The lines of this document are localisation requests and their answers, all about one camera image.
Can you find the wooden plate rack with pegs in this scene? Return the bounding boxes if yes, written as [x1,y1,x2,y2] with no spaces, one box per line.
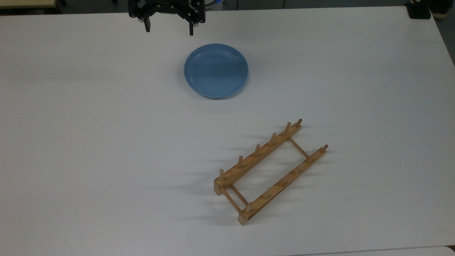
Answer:
[213,118,329,226]

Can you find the blue round plate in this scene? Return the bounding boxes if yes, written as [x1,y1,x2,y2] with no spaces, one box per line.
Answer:
[183,43,249,100]

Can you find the light wooden side table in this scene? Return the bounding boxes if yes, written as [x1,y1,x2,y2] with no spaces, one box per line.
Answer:
[0,0,59,10]

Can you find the dark shoe with light sole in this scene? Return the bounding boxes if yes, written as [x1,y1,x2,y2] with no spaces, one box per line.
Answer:
[431,0,455,20]

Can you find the black clamp base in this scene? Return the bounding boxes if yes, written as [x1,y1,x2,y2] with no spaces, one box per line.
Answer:
[406,0,432,20]

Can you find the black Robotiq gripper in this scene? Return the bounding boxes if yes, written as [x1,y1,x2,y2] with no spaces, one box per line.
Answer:
[128,0,207,36]

